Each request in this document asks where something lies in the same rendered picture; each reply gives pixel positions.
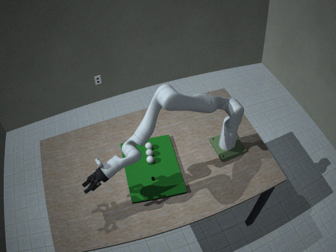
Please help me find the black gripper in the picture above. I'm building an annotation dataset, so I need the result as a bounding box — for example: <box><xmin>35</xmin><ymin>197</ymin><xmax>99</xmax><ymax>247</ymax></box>
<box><xmin>82</xmin><ymin>167</ymin><xmax>109</xmax><ymax>194</ymax></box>

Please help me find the green golf mat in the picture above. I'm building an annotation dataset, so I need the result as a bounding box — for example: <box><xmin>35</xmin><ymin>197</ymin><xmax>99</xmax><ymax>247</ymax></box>
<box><xmin>125</xmin><ymin>134</ymin><xmax>187</xmax><ymax>204</ymax></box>

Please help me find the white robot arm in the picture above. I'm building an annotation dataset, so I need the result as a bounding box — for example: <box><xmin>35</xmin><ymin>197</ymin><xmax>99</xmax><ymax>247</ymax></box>
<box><xmin>95</xmin><ymin>84</ymin><xmax>244</xmax><ymax>179</ymax></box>

